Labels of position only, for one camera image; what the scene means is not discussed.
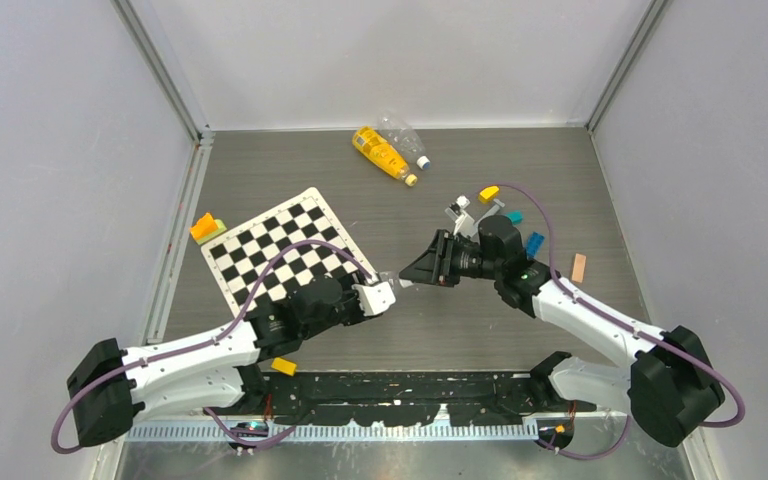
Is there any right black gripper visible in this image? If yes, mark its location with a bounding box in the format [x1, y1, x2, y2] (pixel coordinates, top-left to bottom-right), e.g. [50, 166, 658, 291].
[401, 229, 503, 288]

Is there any clear plastic bottle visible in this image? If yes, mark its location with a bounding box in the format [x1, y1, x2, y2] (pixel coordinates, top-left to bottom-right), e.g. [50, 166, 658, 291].
[378, 271, 414, 295]

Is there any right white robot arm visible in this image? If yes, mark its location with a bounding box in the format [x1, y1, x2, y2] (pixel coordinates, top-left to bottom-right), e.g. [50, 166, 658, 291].
[398, 215, 725, 447]

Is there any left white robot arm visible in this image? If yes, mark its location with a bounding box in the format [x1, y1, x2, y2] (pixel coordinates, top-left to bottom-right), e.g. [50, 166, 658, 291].
[66, 275, 396, 448]

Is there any yellow juice bottle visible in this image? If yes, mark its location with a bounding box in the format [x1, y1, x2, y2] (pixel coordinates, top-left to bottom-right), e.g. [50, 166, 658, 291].
[352, 126, 418, 187]

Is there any clear bottle blue cap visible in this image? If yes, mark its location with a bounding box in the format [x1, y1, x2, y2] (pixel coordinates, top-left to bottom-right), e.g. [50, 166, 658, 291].
[378, 112, 431, 170]

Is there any yellow block near base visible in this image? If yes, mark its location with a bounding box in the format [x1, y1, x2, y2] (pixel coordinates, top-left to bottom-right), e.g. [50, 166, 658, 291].
[270, 357, 297, 376]

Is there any grey long block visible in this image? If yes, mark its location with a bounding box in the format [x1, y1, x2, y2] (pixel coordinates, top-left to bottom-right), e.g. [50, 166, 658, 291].
[476, 198, 505, 224]

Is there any teal block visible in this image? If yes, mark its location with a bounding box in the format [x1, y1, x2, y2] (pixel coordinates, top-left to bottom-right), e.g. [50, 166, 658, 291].
[504, 211, 524, 225]

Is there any blue lego brick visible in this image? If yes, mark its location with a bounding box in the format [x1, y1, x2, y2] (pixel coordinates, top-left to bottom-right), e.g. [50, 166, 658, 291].
[524, 231, 545, 259]

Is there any black white chessboard mat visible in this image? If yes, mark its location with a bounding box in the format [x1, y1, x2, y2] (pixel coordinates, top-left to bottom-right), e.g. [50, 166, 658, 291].
[201, 187, 375, 317]

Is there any tan wooden block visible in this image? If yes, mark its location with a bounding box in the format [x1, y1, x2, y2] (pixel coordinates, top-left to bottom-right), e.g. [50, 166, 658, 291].
[570, 253, 587, 283]

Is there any orange green block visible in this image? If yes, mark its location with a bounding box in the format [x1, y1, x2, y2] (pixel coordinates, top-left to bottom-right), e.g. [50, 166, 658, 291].
[190, 212, 227, 245]

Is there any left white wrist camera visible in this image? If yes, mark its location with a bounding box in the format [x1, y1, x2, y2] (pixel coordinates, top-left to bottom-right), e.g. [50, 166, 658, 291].
[352, 281, 396, 317]

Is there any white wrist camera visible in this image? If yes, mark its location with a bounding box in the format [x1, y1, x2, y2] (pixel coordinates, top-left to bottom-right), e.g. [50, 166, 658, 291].
[352, 281, 396, 317]
[444, 195, 477, 238]

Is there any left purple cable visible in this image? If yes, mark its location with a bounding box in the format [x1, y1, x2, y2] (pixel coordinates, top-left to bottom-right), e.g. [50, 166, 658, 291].
[50, 239, 375, 456]

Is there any purple cable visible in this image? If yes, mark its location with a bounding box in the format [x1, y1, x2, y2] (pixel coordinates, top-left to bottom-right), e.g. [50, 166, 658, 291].
[489, 184, 747, 463]
[50, 239, 375, 456]

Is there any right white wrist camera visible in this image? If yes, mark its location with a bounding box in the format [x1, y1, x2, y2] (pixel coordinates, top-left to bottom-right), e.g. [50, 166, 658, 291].
[444, 195, 477, 238]

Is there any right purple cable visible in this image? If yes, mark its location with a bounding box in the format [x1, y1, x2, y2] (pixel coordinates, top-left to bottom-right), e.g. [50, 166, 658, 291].
[489, 184, 747, 463]

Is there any grey slotted cable duct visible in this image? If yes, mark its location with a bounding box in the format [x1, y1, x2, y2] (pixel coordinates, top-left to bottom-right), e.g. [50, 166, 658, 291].
[125, 419, 538, 443]

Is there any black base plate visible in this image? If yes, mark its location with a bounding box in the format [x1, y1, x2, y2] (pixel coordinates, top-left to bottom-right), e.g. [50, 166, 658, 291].
[202, 356, 597, 429]

